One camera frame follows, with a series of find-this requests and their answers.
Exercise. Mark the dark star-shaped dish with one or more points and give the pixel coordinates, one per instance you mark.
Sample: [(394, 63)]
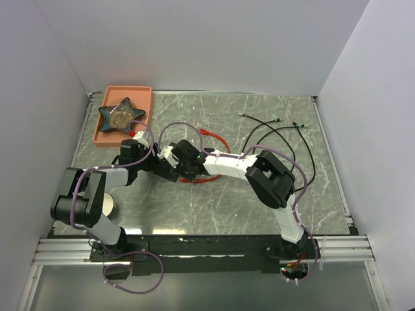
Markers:
[(119, 117)]

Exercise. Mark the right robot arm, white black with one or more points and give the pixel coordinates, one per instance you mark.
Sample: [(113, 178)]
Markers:
[(270, 179)]

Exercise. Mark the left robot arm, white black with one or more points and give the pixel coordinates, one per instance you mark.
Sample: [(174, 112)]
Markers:
[(78, 202)]

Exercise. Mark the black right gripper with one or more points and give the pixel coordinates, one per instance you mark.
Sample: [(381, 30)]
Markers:
[(190, 177)]

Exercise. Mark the white round tape roll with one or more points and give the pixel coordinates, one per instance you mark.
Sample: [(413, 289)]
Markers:
[(109, 208)]

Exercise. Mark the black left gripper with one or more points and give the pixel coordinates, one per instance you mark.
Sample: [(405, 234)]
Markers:
[(143, 149)]

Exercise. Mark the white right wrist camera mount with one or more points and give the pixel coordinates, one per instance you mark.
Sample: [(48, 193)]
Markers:
[(167, 154)]

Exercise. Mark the black network switch box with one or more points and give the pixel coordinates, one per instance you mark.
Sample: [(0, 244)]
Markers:
[(163, 169)]

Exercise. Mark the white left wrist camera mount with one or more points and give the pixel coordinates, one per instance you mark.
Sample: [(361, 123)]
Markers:
[(143, 137)]

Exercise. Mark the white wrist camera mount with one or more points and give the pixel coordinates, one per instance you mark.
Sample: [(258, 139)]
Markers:
[(167, 154), (143, 137)]

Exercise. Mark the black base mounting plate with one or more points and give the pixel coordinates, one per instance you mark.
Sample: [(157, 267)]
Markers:
[(150, 254)]

